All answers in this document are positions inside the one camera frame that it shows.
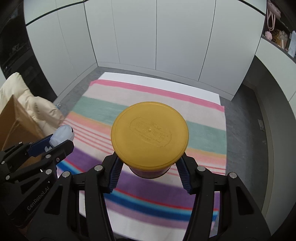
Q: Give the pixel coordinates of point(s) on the brown paw print bag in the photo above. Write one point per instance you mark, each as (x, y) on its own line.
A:
(281, 38)

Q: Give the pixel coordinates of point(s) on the brown cardboard box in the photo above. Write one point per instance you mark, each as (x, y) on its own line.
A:
(16, 122)

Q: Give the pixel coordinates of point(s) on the dark recessed shelf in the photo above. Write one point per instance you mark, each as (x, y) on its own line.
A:
(286, 20)

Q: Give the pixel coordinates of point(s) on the wall socket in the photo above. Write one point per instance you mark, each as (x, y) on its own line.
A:
(261, 125)

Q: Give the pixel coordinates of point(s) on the pink plush bag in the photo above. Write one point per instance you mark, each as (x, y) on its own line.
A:
(272, 14)

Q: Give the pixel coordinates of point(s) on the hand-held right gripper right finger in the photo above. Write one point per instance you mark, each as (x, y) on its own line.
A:
(183, 176)

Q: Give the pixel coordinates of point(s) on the pink pompom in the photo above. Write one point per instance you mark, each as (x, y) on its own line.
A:
(268, 34)

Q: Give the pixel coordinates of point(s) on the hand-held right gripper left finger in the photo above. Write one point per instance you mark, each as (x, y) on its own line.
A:
(115, 173)

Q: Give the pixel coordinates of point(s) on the white round tin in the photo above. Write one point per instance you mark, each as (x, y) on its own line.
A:
(62, 135)

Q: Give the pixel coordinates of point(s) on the striped blanket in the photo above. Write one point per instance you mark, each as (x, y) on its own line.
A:
(138, 99)

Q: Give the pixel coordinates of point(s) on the cream padded chair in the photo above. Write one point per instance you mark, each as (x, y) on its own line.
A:
(34, 104)

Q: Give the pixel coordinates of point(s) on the white book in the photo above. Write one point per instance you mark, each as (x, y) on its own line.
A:
(292, 44)

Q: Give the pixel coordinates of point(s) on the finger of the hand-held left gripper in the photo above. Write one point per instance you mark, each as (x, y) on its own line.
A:
(39, 146)
(60, 150)

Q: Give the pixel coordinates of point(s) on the red can with yellow lid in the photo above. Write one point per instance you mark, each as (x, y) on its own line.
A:
(150, 132)

